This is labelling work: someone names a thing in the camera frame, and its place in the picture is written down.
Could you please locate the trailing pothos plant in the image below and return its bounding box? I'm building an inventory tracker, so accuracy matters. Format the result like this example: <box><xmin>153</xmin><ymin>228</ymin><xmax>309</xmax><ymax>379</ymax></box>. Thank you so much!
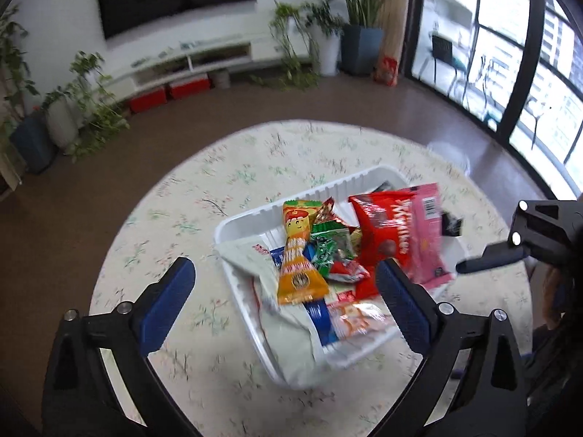
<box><xmin>68</xmin><ymin>51</ymin><xmax>130</xmax><ymax>160</ymax></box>

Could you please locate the white television console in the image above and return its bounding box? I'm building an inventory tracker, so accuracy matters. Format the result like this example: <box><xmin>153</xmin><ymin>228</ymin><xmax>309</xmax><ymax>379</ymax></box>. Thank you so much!
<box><xmin>102</xmin><ymin>32</ymin><xmax>315</xmax><ymax>101</ymax></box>

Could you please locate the orange yellow noodle snack packet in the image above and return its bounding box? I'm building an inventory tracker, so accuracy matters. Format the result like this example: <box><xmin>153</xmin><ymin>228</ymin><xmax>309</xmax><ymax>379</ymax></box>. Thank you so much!
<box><xmin>277</xmin><ymin>199</ymin><xmax>329</xmax><ymax>306</ymax></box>

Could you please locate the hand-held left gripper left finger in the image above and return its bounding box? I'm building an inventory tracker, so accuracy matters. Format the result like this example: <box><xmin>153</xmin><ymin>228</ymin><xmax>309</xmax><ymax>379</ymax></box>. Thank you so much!
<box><xmin>43</xmin><ymin>257</ymin><xmax>201</xmax><ymax>437</ymax></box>

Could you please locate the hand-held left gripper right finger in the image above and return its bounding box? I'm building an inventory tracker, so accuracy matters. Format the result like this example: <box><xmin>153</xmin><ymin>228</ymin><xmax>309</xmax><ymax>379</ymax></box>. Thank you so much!
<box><xmin>373</xmin><ymin>259</ymin><xmax>529</xmax><ymax>437</ymax></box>

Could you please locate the black snack packet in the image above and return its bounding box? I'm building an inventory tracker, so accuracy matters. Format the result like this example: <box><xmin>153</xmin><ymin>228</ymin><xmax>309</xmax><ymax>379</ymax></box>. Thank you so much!
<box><xmin>371</xmin><ymin>181</ymin><xmax>463</xmax><ymax>237</ymax></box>

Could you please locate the black framed glass door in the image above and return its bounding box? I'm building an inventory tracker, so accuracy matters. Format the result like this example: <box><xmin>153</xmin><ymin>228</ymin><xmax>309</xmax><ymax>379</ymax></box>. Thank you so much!
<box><xmin>401</xmin><ymin>0</ymin><xmax>583</xmax><ymax>201</ymax></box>

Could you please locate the plant in white ribbed pot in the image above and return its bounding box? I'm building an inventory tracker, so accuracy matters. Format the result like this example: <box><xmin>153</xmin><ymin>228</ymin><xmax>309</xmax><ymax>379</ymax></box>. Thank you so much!
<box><xmin>43</xmin><ymin>86</ymin><xmax>80</xmax><ymax>149</ymax></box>

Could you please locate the trailing plant on console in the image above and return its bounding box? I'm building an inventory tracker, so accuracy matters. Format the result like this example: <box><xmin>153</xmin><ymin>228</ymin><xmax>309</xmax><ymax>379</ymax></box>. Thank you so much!
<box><xmin>253</xmin><ymin>2</ymin><xmax>320</xmax><ymax>92</ymax></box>

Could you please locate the red bag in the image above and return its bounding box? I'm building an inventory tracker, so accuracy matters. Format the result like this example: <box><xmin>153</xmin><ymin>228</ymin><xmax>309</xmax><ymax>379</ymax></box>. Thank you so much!
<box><xmin>374</xmin><ymin>56</ymin><xmax>399</xmax><ymax>86</ymax></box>

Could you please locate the white orange printed snack packet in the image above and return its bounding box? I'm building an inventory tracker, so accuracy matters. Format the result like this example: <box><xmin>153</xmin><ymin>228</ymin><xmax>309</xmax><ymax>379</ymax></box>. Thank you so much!
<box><xmin>328</xmin><ymin>300</ymin><xmax>388</xmax><ymax>340</ymax></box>

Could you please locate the plant in tall white pot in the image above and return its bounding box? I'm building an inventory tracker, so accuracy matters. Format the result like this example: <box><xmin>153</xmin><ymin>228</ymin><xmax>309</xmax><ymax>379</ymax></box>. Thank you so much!
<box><xmin>303</xmin><ymin>2</ymin><xmax>344</xmax><ymax>77</ymax></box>

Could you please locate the dark balcony chair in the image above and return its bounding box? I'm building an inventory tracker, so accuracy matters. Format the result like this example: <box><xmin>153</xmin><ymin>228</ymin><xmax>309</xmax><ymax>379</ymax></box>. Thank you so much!
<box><xmin>416</xmin><ymin>34</ymin><xmax>470</xmax><ymax>101</ymax></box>

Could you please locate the person's dark clothing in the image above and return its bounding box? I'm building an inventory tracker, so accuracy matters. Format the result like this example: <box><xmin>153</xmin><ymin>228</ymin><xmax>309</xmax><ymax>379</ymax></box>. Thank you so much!
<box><xmin>524</xmin><ymin>259</ymin><xmax>583</xmax><ymax>437</ymax></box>

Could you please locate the dark blue cake packet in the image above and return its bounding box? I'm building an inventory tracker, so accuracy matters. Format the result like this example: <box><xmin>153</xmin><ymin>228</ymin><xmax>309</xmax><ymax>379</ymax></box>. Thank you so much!
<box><xmin>269</xmin><ymin>242</ymin><xmax>340</xmax><ymax>347</ymax></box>

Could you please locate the small red snack packet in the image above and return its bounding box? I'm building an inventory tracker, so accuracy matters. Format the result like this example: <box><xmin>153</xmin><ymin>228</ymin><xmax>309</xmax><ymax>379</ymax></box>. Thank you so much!
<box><xmin>327</xmin><ymin>259</ymin><xmax>371</xmax><ymax>285</ymax></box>

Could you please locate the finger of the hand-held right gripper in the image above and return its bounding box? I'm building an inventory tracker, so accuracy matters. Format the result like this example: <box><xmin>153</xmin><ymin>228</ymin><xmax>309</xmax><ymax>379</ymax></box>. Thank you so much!
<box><xmin>455</xmin><ymin>199</ymin><xmax>583</xmax><ymax>275</ymax></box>

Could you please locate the large-leaf plant in blue-grey pot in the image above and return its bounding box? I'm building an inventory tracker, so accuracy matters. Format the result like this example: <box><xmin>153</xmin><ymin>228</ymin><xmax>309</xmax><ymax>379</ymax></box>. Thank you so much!
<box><xmin>321</xmin><ymin>0</ymin><xmax>411</xmax><ymax>76</ymax></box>

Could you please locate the white plastic tray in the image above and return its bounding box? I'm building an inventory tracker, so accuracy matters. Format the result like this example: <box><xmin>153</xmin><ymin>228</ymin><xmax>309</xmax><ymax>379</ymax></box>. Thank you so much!
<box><xmin>214</xmin><ymin>165</ymin><xmax>470</xmax><ymax>390</ymax></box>

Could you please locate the potted tree in blue-grey pot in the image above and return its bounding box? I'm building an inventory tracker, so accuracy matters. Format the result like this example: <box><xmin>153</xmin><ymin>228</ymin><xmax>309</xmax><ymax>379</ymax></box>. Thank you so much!
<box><xmin>0</xmin><ymin>7</ymin><xmax>58</xmax><ymax>174</ymax></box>

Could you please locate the white pouch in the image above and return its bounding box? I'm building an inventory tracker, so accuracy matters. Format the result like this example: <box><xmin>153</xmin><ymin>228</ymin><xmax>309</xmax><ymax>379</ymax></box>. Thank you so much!
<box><xmin>214</xmin><ymin>239</ymin><xmax>329</xmax><ymax>390</ymax></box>

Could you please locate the tan bamboo screen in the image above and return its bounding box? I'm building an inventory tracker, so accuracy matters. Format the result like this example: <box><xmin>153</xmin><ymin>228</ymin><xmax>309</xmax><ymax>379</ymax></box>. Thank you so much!
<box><xmin>371</xmin><ymin>0</ymin><xmax>413</xmax><ymax>62</ymax></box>

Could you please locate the green snack packet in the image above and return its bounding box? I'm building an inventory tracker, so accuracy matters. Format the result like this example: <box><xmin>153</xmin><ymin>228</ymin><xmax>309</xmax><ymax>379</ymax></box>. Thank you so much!
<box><xmin>311</xmin><ymin>221</ymin><xmax>363</xmax><ymax>270</ymax></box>

